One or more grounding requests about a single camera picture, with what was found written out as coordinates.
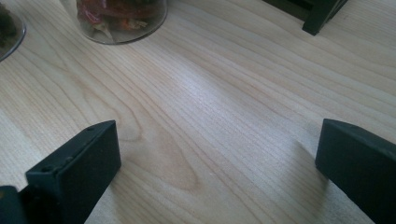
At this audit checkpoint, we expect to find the glass jar with dark contents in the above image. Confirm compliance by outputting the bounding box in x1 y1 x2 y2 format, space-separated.
0 3 27 63

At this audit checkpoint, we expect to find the glass jar with red contents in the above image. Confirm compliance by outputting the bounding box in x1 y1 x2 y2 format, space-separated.
59 0 169 45

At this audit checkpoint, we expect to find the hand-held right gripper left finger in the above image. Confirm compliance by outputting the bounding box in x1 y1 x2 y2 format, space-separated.
19 119 122 224

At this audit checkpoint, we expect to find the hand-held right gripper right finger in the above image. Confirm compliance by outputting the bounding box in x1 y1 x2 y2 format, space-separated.
315 118 396 224

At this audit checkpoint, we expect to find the black metal shelf rack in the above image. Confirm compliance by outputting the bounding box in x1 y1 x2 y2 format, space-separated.
262 0 349 36

